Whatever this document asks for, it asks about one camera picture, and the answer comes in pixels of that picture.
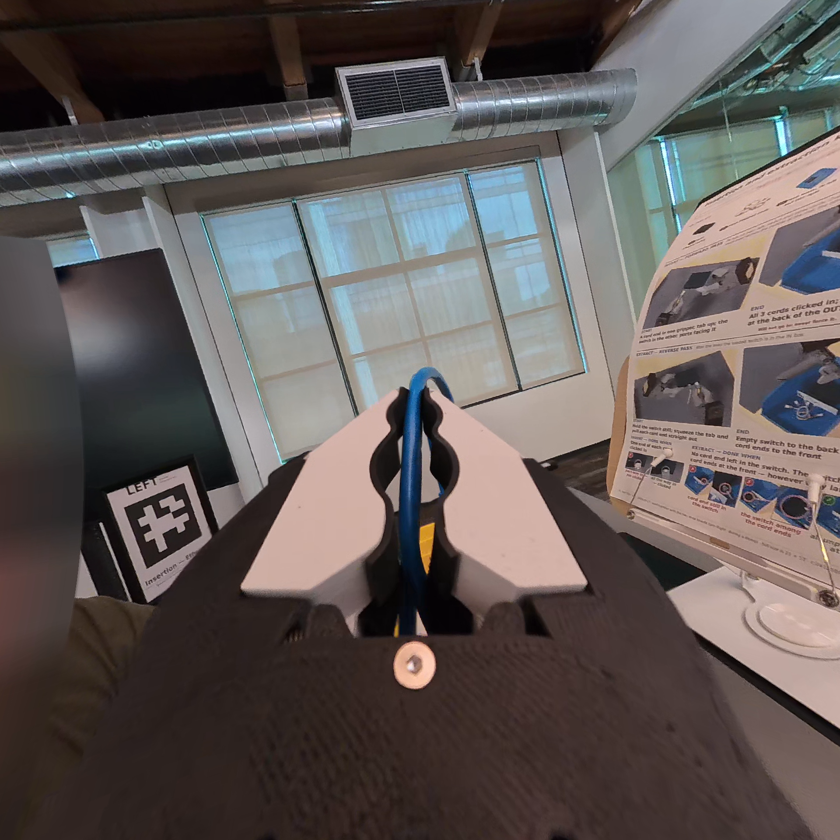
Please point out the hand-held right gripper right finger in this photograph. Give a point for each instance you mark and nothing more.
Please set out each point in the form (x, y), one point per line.
(512, 525)

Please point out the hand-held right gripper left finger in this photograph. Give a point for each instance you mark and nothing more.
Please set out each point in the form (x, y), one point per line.
(328, 518)

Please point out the yellow plastic bin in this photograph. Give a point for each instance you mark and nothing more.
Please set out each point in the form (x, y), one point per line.
(427, 541)

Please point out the tan backing board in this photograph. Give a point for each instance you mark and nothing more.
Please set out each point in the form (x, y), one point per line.
(620, 433)

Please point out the framed marker sign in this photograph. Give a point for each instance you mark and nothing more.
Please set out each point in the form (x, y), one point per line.
(164, 525)

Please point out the large grid window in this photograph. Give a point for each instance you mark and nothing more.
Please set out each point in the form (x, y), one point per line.
(394, 295)

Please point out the black monitor screen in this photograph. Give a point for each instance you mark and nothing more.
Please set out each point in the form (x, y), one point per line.
(144, 367)

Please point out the person's olive trousers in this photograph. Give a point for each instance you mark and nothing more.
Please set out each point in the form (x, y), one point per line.
(98, 656)

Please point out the instruction poster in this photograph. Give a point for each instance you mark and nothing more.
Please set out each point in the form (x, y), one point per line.
(754, 394)

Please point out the white air vent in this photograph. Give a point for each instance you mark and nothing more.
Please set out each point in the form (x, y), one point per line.
(397, 92)

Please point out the silver air duct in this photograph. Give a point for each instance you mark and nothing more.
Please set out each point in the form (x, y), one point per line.
(197, 144)

